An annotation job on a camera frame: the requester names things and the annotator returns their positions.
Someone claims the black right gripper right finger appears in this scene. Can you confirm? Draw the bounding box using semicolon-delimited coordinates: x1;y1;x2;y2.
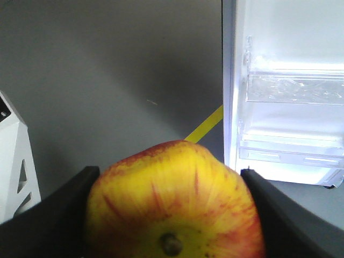
240;168;343;257

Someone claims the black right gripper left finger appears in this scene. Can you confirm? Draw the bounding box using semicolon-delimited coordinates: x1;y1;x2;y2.
1;166;99;257

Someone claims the red yellow apple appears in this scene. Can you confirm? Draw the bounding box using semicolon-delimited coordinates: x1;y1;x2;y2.
84;140;267;257

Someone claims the clear lower door bin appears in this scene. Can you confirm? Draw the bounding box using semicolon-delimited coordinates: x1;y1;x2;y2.
237;121;343;169

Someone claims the clear door bin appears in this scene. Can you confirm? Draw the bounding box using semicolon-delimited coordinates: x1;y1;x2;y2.
237;121;343;169
242;35;343;106

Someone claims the clear upper door bin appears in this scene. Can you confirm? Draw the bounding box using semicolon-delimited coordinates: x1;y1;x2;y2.
242;35;343;106

